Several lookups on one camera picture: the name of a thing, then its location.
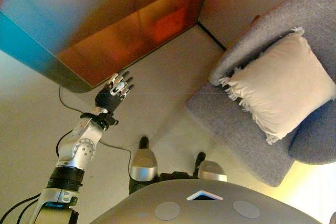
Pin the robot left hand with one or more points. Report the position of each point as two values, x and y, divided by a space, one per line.
107 100

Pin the white fringed cushion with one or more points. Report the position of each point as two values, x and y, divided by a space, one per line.
278 82

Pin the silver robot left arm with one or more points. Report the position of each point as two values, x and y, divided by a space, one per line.
78 153

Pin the silver robot left leg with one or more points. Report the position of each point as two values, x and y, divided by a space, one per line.
143 163

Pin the silver robot leg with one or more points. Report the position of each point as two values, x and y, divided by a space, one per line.
211 171
143 163

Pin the glossy brown wooden cabinet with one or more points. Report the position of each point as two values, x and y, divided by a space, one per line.
92 24

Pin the silver robot right leg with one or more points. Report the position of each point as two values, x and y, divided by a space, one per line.
211 171

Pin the grey fabric armchair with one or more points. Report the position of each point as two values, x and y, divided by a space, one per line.
236 129

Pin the grey robot torso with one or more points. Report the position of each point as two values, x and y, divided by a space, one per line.
210 205

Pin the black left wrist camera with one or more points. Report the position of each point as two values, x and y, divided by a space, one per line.
105 119

